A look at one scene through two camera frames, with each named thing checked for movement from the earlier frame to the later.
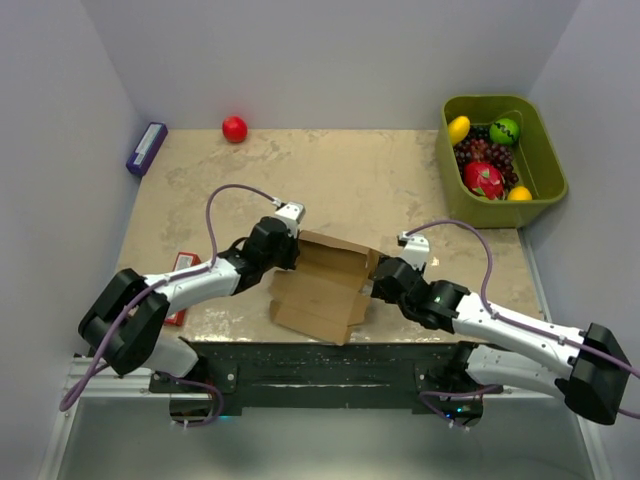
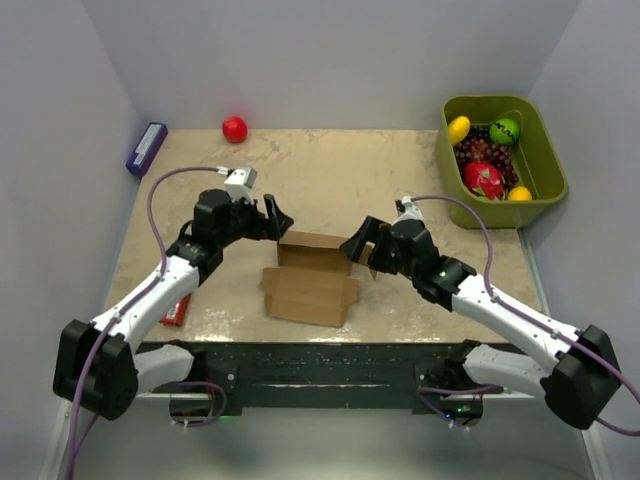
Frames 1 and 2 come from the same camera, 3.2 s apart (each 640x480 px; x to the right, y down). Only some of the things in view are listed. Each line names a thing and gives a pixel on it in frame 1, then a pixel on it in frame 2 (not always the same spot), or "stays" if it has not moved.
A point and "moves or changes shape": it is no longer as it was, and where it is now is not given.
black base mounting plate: [333, 373] stays
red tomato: [234, 129] stays
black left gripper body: [284, 257] -> [246, 222]
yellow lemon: [458, 128] stays
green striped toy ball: [505, 131] stays
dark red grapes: [480, 148] stays
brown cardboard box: [325, 294] moves or changes shape
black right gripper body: [405, 309] -> [383, 255]
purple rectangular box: [140, 160] stays
